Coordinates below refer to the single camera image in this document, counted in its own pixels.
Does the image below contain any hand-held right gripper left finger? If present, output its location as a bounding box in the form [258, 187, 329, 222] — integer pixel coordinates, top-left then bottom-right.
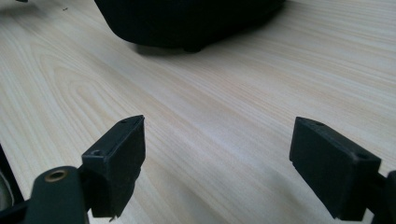
[81, 114, 147, 218]

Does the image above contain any large black rounded object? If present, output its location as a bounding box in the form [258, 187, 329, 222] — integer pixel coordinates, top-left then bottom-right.
[93, 0, 287, 53]

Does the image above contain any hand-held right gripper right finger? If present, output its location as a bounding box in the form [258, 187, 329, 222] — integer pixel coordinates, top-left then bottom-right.
[289, 116, 382, 222]

